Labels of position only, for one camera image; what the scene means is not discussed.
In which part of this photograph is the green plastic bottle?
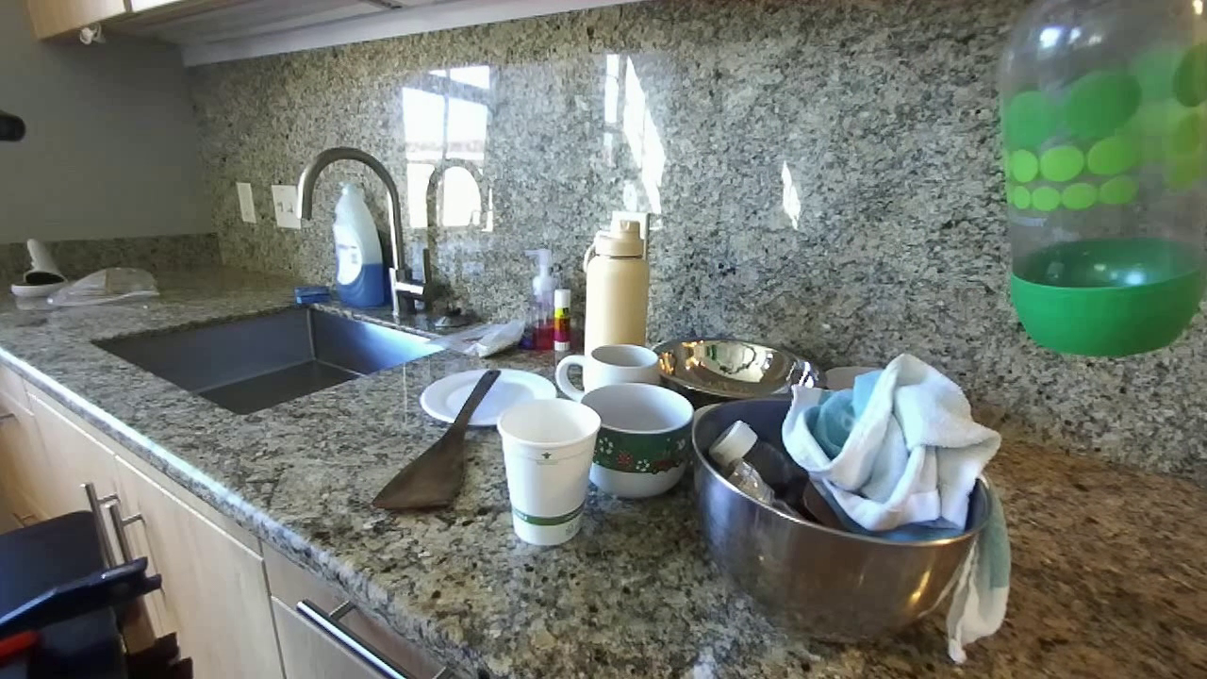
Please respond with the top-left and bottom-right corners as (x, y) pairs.
(999, 0), (1207, 358)

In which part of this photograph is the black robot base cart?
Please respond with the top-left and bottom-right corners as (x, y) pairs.
(0, 508), (193, 679)

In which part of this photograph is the small red yellow bottle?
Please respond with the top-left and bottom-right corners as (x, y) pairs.
(552, 288), (574, 353)

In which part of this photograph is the cream insulated water bottle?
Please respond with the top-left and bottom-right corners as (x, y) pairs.
(579, 218), (650, 346)

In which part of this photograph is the small clear soap bottle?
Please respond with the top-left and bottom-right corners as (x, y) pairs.
(529, 250), (559, 350)

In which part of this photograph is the small silver dish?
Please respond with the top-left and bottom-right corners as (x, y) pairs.
(657, 340), (818, 399)

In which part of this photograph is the white capped dark bottle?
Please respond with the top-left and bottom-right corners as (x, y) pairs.
(709, 418), (811, 499)

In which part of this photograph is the white dish soap bottle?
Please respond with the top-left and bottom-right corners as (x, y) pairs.
(331, 180), (388, 309)

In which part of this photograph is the plain white mug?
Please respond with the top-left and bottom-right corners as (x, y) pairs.
(556, 345), (661, 399)

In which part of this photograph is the green patterned white mug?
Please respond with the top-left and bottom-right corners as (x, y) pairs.
(586, 385), (693, 499)

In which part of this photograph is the clear plastic packet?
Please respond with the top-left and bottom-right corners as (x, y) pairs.
(445, 322), (525, 358)

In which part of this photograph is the white paper cup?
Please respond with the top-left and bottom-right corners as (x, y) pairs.
(499, 399), (598, 548)

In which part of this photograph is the white round plate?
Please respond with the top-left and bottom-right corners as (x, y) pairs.
(417, 371), (559, 426)

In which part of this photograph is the curved steel faucet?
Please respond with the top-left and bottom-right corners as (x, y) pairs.
(293, 143), (499, 325)

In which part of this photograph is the dark wooden spatula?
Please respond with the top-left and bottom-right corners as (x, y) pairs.
(373, 371), (499, 512)

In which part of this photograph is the large steel mixing bowl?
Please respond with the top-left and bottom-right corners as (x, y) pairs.
(691, 396), (991, 643)

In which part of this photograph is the white and blue towel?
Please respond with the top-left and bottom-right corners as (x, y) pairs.
(777, 350), (1014, 668)

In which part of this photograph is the steel kitchen sink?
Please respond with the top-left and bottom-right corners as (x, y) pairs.
(100, 307), (437, 415)

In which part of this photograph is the white object on counter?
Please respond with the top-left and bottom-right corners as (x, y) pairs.
(10, 238), (160, 307)

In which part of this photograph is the white wall outlet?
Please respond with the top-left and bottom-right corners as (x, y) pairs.
(271, 184), (300, 230)

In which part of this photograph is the steel drawer handle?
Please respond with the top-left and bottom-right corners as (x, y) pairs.
(293, 601), (410, 679)

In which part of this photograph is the steel cabinet handle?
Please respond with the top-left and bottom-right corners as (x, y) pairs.
(82, 484), (139, 571)

